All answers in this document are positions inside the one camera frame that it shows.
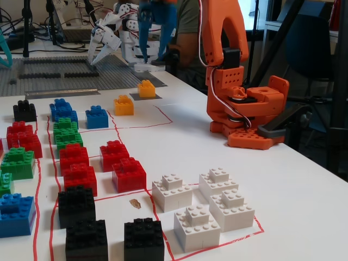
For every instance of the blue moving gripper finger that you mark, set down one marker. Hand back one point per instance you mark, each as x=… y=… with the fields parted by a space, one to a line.
x=144 y=35

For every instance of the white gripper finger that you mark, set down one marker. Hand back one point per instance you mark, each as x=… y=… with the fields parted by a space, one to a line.
x=93 y=47
x=104 y=53

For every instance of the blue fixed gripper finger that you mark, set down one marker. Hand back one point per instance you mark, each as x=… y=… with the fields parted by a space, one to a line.
x=166 y=38

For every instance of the yellow lego block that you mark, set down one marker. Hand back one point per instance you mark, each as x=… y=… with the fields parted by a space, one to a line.
x=146 y=91
x=123 y=107

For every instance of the small blue lego block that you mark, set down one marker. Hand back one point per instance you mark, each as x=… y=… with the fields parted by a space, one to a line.
x=96 y=119

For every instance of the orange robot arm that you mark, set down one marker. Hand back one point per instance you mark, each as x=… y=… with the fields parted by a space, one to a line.
x=217 y=32

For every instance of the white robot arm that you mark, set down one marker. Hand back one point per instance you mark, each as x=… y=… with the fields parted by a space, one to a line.
x=129 y=40

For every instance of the bare person forearm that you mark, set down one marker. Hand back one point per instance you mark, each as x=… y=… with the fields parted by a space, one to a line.
x=187 y=46

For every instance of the grey tape square marker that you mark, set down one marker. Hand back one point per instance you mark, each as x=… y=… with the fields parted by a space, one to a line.
x=134 y=96

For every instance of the green lego block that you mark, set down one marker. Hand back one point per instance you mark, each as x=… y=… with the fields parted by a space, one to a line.
x=19 y=164
x=5 y=185
x=69 y=138
x=63 y=123

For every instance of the small black lego block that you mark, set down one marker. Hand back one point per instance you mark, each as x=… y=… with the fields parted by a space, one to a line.
x=25 y=111

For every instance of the red lego block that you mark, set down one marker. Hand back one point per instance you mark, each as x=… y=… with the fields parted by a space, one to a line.
x=31 y=145
x=73 y=156
x=81 y=179
x=16 y=130
x=112 y=155
x=129 y=176
x=1 y=148

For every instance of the white lego block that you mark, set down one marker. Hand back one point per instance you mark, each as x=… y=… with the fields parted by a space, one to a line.
x=172 y=195
x=233 y=214
x=217 y=182
x=195 y=233

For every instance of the large black lego block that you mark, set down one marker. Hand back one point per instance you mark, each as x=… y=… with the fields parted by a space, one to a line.
x=76 y=208
x=144 y=242
x=87 y=242

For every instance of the large blue lego block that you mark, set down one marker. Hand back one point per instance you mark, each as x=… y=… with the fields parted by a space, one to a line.
x=15 y=217

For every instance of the laptop computer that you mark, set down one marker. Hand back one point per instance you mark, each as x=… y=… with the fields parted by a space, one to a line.
x=76 y=35

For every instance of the person in green shirt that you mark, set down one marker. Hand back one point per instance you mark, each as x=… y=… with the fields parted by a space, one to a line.
x=190 y=16

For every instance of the black stand pole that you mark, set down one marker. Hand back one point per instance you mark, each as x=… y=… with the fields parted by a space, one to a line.
x=26 y=32
x=54 y=35

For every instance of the silver tape patch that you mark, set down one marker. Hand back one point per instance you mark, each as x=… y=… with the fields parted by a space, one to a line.
x=156 y=80

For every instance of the long silver tape strip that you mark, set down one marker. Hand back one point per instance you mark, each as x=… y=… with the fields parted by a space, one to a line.
x=59 y=93

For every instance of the dark grey brick row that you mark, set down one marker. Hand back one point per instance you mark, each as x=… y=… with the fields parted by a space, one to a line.
x=38 y=75

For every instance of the grey lego baseplate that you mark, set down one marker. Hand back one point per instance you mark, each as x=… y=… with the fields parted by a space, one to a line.
x=40 y=84

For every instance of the black box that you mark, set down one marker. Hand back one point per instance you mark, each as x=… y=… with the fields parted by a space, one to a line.
x=16 y=42

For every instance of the teal robot part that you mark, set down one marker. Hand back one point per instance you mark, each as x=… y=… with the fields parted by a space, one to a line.
x=6 y=51

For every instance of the thin black pole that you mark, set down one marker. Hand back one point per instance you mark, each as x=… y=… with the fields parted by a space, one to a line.
x=254 y=40

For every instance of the black diagonal bar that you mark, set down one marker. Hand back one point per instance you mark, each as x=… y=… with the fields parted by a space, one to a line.
x=277 y=40

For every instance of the dark blue chair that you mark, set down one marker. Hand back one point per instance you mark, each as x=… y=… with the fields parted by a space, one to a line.
x=307 y=46

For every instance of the grey black table clamp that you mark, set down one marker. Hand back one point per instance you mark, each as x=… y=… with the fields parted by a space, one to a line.
x=282 y=119

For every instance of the red object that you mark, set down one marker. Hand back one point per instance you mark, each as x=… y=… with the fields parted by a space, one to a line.
x=335 y=13

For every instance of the dark grey brick frame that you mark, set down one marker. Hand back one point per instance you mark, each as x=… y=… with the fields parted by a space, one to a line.
x=49 y=61

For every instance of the black vertical post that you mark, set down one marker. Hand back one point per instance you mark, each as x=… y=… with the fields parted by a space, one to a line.
x=340 y=108

